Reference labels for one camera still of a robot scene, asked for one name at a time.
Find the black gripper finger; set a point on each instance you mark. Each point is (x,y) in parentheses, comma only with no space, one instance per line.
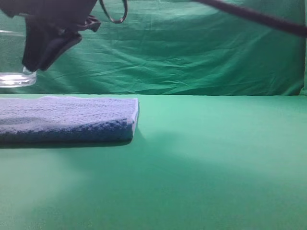
(45,44)

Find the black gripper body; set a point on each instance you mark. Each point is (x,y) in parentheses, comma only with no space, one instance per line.
(74,15)

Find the folded blue towel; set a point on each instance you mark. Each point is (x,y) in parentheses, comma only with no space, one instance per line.
(67,119)

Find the green backdrop cloth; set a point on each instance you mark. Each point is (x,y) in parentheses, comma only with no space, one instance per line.
(178,47)

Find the transparent glass cup with handle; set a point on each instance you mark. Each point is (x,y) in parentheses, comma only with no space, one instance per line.
(13,73)

